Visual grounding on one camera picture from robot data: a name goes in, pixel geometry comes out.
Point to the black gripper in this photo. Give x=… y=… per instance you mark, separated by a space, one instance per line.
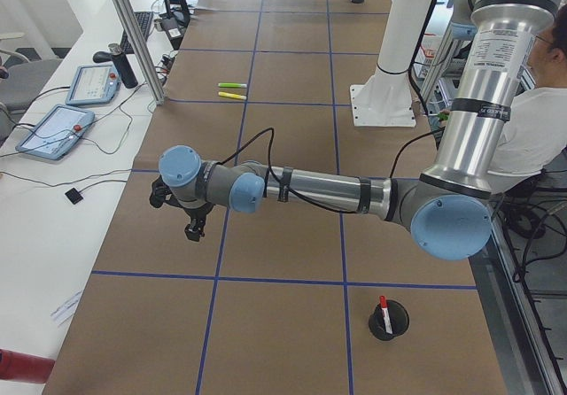
x=196 y=213

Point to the red whiteboard marker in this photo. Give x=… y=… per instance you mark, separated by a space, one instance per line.
x=385 y=314

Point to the small black box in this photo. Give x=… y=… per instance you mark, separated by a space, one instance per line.
x=74 y=196

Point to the yellow highlighter pen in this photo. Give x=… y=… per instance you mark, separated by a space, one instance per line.
x=232 y=96

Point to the green highlighter pen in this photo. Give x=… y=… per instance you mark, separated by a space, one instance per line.
x=232 y=85

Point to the teach pendant tablet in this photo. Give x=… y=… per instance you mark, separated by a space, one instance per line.
x=93 y=85
x=57 y=132

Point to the black water bottle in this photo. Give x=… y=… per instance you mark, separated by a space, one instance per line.
x=122 y=65

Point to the black mesh pen cup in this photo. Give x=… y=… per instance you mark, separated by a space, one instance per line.
x=398 y=319

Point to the red cylinder object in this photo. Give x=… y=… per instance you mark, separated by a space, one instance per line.
x=25 y=368

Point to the seated person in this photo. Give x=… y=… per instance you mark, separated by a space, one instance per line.
x=536 y=132

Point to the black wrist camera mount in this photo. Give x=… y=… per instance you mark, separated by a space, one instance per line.
x=161 y=194

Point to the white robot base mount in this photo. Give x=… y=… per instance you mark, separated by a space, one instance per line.
x=385 y=99

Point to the grey aluminium post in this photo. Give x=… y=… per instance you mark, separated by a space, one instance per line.
x=128 y=20

